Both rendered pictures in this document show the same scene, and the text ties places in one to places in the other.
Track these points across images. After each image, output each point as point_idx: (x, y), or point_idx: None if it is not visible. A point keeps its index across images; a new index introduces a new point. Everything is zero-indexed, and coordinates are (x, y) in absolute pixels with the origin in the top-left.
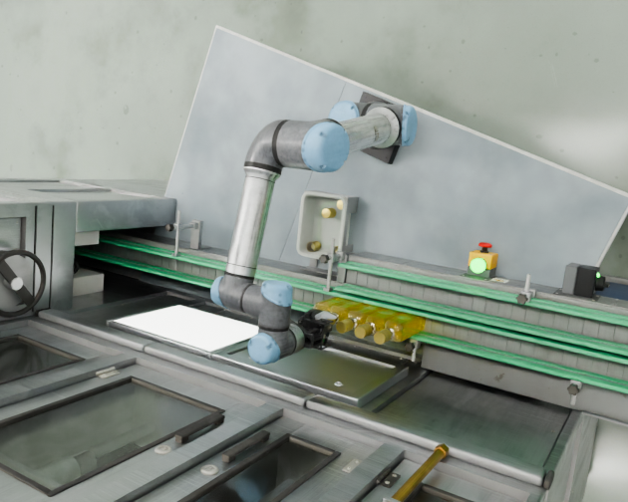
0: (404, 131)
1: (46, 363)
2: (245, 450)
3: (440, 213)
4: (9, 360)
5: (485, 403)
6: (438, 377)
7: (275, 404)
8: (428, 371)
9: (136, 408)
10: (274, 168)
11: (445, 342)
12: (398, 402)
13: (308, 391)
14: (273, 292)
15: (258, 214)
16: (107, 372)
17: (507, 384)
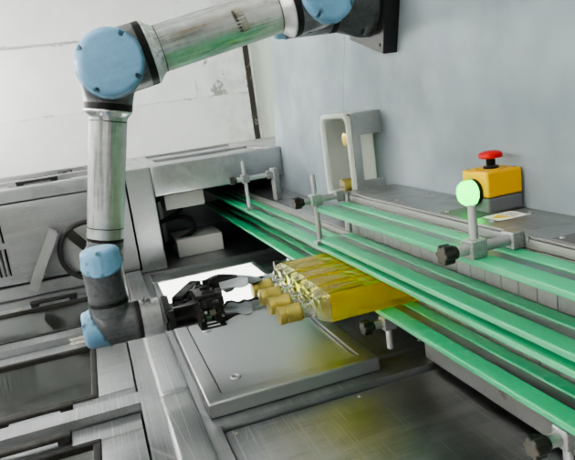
0: (305, 2)
1: (63, 326)
2: (26, 454)
3: (450, 112)
4: (46, 321)
5: (445, 437)
6: (436, 377)
7: (140, 396)
8: (430, 363)
9: (37, 382)
10: (100, 104)
11: (414, 323)
12: (300, 413)
13: (182, 384)
14: (80, 261)
15: (97, 164)
16: (82, 339)
17: (516, 407)
